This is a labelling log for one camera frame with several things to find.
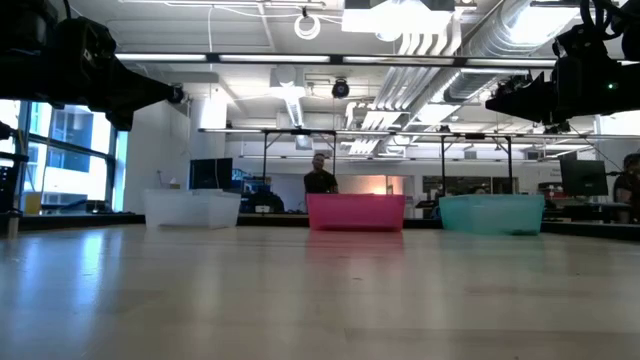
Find person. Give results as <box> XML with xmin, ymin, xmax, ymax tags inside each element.
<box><xmin>303</xmin><ymin>152</ymin><xmax>340</xmax><ymax>196</ymax></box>
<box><xmin>613</xmin><ymin>152</ymin><xmax>640</xmax><ymax>225</ymax></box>

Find white cable ring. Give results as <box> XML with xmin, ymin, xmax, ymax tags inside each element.
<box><xmin>292</xmin><ymin>11</ymin><xmax>323</xmax><ymax>42</ymax></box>

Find pink plastic bin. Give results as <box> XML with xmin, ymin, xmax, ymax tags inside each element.
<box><xmin>305</xmin><ymin>193</ymin><xmax>407</xmax><ymax>233</ymax></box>

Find black office desk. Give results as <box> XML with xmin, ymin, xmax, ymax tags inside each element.
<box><xmin>539</xmin><ymin>202</ymin><xmax>619</xmax><ymax>225</ymax></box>

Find clear plastic bin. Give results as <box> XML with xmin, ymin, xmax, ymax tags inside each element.
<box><xmin>143</xmin><ymin>188</ymin><xmax>243</xmax><ymax>231</ymax></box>

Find white ceiling duct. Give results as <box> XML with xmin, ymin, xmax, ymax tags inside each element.
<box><xmin>268</xmin><ymin>63</ymin><xmax>310</xmax><ymax>129</ymax></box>

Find yellow box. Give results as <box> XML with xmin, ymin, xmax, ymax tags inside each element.
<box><xmin>23</xmin><ymin>192</ymin><xmax>44</xmax><ymax>217</ymax></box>

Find red equipment box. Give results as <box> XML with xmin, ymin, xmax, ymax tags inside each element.
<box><xmin>538</xmin><ymin>181</ymin><xmax>564</xmax><ymax>202</ymax></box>

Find black computer monitor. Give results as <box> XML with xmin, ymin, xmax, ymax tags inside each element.
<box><xmin>559</xmin><ymin>158</ymin><xmax>610</xmax><ymax>198</ymax></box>
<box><xmin>188</xmin><ymin>157</ymin><xmax>234</xmax><ymax>191</ymax></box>

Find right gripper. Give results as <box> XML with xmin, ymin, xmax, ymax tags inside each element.
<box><xmin>485</xmin><ymin>54</ymin><xmax>626</xmax><ymax>124</ymax></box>

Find white ceiling light panel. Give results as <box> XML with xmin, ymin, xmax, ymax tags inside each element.
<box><xmin>341</xmin><ymin>0</ymin><xmax>454</xmax><ymax>37</ymax></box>

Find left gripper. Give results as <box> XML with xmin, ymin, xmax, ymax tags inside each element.
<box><xmin>52</xmin><ymin>20</ymin><xmax>184</xmax><ymax>132</ymax></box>

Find black metal frame stand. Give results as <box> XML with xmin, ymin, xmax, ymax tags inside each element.
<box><xmin>259</xmin><ymin>127</ymin><xmax>339</xmax><ymax>195</ymax></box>
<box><xmin>439</xmin><ymin>132</ymin><xmax>514</xmax><ymax>196</ymax></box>

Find large window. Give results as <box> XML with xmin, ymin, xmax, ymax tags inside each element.
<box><xmin>0</xmin><ymin>97</ymin><xmax>124</xmax><ymax>214</ymax></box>

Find teal plastic bin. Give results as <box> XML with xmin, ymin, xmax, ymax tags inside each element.
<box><xmin>438</xmin><ymin>193</ymin><xmax>547</xmax><ymax>237</ymax></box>

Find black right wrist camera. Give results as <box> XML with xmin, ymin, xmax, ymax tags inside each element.
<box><xmin>551</xmin><ymin>23</ymin><xmax>609</xmax><ymax>59</ymax></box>

